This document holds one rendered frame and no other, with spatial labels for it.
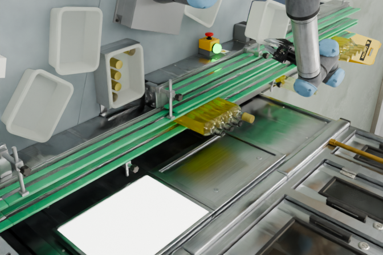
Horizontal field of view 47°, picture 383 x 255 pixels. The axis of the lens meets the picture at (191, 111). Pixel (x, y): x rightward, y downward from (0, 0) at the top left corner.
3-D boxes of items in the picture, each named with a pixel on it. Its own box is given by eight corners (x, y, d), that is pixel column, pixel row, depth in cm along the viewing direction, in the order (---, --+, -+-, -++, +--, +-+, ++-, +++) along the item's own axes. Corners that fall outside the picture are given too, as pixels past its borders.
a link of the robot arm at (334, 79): (347, 64, 158) (346, 79, 165) (321, 52, 164) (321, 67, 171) (334, 78, 156) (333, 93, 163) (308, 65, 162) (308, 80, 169)
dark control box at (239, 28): (232, 38, 226) (245, 42, 221) (233, 24, 222) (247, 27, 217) (241, 35, 231) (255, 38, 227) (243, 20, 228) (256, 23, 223)
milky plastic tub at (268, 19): (248, -5, 173) (267, -2, 168) (275, 4, 191) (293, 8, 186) (237, 38, 177) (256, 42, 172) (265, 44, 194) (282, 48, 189)
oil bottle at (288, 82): (271, 85, 246) (313, 99, 231) (271, 75, 243) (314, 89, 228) (276, 81, 250) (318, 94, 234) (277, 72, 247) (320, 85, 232)
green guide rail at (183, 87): (163, 91, 177) (177, 97, 173) (163, 89, 177) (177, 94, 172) (349, 7, 293) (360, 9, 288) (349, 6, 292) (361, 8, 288)
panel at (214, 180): (51, 235, 144) (119, 294, 124) (50, 229, 143) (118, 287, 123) (221, 131, 203) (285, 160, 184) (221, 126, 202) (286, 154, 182)
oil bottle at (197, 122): (170, 120, 188) (208, 138, 175) (170, 109, 185) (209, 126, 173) (179, 115, 192) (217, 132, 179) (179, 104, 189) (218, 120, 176)
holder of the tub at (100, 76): (98, 114, 173) (110, 121, 169) (91, 49, 160) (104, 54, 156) (130, 100, 184) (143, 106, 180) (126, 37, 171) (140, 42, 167)
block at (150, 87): (143, 104, 181) (155, 109, 177) (142, 83, 177) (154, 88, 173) (150, 101, 184) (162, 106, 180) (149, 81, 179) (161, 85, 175)
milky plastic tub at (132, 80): (97, 103, 170) (111, 110, 165) (91, 48, 160) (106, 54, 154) (130, 89, 182) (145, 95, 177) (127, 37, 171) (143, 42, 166)
